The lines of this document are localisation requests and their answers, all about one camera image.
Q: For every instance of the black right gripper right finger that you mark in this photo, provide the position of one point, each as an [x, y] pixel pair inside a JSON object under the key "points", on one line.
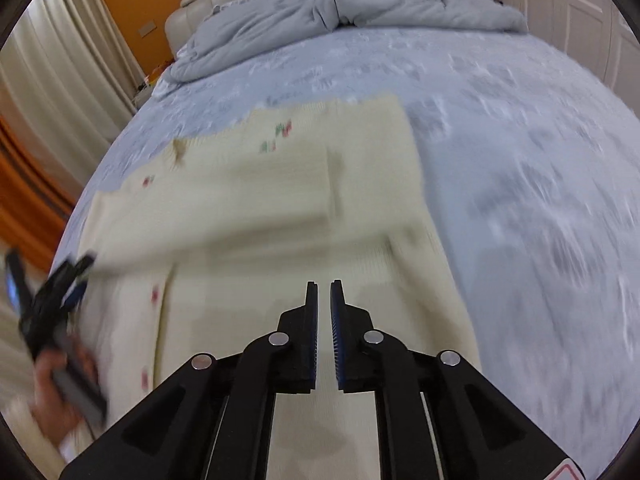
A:
{"points": [[438, 417]]}

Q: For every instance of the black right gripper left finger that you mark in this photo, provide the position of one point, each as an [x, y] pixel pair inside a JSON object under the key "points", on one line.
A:
{"points": [[212, 418]]}

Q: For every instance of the cream knitted sweater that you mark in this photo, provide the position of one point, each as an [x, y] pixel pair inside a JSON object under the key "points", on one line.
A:
{"points": [[202, 248]]}

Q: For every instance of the person's left hand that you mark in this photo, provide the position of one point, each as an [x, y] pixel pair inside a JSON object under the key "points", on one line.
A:
{"points": [[55, 417]]}

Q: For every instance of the beige curtain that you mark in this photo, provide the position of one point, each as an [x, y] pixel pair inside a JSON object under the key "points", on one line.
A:
{"points": [[68, 81]]}

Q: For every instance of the butterfly print bed sheet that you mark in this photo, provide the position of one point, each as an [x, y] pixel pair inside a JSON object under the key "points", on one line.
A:
{"points": [[531, 173]]}

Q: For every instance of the grey crumpled duvet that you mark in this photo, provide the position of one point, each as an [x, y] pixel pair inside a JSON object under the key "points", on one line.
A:
{"points": [[253, 27]]}

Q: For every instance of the white panelled wardrobe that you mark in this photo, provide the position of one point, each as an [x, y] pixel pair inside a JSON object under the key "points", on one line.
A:
{"points": [[593, 33]]}

